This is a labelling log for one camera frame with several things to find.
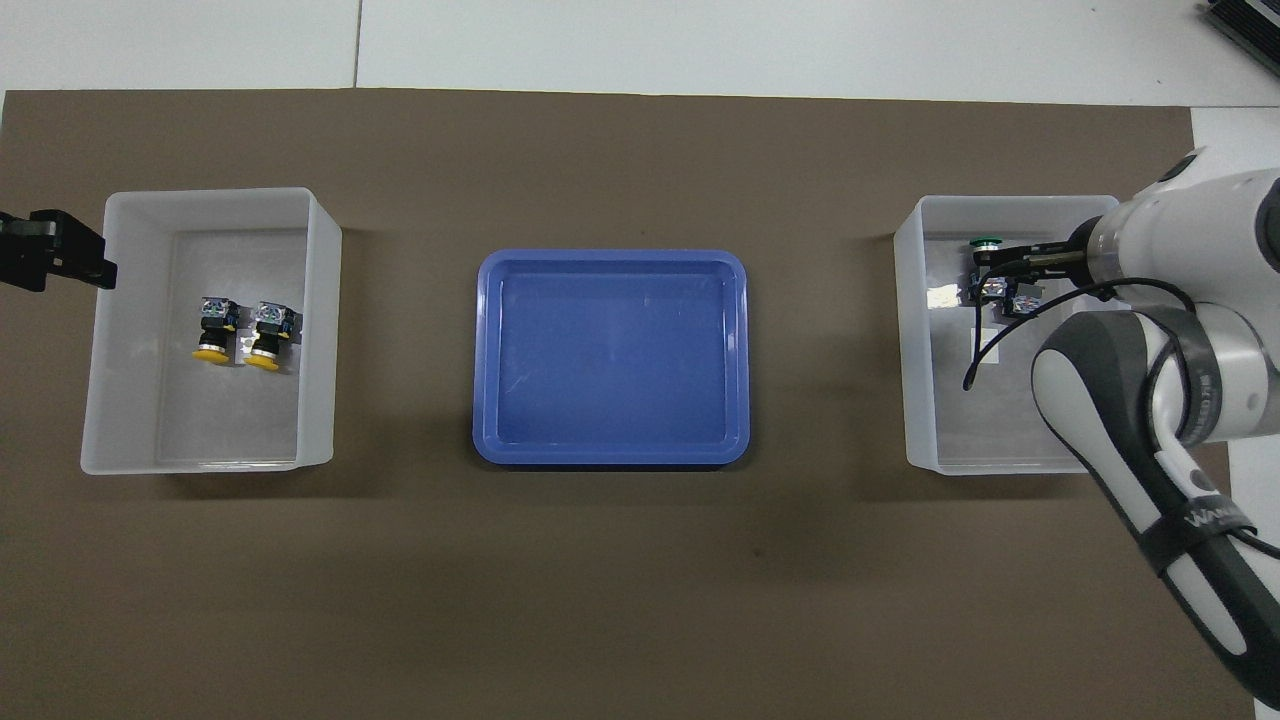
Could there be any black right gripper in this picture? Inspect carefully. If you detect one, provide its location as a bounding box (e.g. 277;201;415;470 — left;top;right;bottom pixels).
974;216;1109;293

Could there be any dark grey ribbed device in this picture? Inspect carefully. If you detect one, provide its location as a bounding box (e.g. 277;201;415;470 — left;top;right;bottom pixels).
1200;0;1280;53

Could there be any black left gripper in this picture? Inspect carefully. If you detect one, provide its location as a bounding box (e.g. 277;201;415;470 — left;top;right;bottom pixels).
0;208;119;294

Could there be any blue plastic tray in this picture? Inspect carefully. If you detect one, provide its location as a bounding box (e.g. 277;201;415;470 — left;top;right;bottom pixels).
471;248;752;468

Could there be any brown table mat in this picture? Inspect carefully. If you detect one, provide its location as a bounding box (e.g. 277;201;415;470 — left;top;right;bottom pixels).
0;88;1251;720

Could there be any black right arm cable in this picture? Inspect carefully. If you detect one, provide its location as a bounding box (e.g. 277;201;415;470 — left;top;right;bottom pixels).
961;276;1280;561

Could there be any translucent white plastic box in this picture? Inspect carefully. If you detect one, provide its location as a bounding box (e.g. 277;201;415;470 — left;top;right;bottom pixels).
893;194;1141;477
80;187;344;477

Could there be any yellow push button switch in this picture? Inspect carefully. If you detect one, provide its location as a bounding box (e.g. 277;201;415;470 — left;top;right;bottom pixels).
191;295;242;368
243;300;302;372

